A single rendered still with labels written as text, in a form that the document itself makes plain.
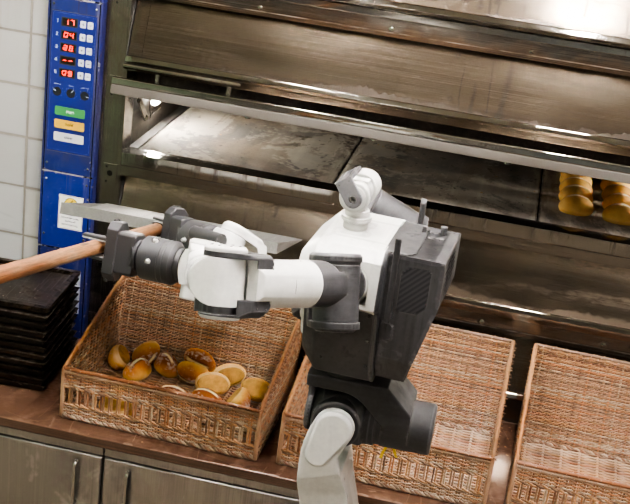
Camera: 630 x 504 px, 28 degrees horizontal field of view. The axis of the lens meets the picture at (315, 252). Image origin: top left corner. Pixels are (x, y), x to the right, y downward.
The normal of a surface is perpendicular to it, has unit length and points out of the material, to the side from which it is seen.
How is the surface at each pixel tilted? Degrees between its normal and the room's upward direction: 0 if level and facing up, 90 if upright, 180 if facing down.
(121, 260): 76
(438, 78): 70
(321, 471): 90
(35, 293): 0
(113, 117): 90
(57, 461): 90
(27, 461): 90
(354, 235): 1
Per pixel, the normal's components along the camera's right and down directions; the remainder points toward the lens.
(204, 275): -0.62, -0.02
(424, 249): 0.11, -0.92
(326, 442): -0.20, 0.34
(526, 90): -0.14, 0.00
